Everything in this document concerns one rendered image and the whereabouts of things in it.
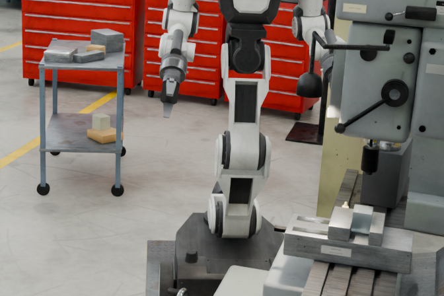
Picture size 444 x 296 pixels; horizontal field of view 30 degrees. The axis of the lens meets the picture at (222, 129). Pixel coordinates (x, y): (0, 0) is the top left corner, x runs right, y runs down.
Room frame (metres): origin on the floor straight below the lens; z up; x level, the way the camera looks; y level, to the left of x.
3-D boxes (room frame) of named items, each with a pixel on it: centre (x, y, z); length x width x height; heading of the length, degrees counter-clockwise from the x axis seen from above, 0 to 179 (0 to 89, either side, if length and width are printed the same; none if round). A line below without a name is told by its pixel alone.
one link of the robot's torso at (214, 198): (3.06, -0.07, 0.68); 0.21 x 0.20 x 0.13; 5
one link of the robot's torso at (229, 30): (3.07, -0.06, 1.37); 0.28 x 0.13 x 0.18; 5
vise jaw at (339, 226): (2.17, -0.35, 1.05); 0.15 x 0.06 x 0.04; 167
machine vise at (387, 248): (2.16, -0.38, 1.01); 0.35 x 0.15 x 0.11; 77
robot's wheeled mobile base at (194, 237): (3.02, -0.07, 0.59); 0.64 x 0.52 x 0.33; 5
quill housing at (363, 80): (2.21, -0.43, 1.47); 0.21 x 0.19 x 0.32; 166
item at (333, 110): (2.24, -0.32, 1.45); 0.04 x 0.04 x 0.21; 76
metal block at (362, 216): (2.15, -0.41, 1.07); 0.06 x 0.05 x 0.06; 167
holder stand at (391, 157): (2.64, -0.56, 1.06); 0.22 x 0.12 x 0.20; 159
